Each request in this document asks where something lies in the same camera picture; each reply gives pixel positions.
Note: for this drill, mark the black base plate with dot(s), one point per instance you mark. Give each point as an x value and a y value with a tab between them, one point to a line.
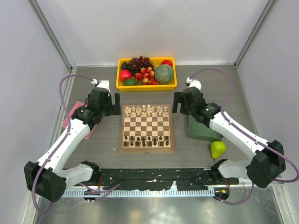
158	179

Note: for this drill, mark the green pear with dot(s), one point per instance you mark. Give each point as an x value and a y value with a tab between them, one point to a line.
217	149

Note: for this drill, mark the dark grape bunch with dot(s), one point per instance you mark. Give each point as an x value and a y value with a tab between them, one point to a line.
134	65

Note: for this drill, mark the red apple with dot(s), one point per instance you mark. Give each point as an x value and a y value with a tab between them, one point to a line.
124	75

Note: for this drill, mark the green lime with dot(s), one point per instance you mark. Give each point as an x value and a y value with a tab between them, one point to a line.
130	82

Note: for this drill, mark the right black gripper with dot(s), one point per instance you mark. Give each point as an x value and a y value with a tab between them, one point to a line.
179	97

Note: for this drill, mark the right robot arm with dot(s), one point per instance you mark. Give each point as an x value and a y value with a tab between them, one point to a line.
264	159

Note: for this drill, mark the red cherry cluster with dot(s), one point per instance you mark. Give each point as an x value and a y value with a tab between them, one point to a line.
146	76

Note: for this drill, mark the red tomato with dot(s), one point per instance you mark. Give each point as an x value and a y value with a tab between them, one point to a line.
167	62

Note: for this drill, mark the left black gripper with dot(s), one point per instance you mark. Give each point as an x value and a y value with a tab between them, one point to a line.
114	109

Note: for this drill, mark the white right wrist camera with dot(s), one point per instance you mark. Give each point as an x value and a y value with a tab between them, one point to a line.
193	83

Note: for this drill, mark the yellow plastic fruit bin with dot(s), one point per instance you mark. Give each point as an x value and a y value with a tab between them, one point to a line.
160	87

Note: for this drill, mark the wooden chess board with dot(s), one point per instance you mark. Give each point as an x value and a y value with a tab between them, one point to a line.
147	129

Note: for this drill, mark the green melon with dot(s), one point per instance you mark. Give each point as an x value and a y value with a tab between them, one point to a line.
164	74

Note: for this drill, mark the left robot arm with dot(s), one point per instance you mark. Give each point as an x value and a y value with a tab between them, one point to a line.
47	177

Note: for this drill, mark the green tray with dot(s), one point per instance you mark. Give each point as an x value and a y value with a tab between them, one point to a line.
202	131

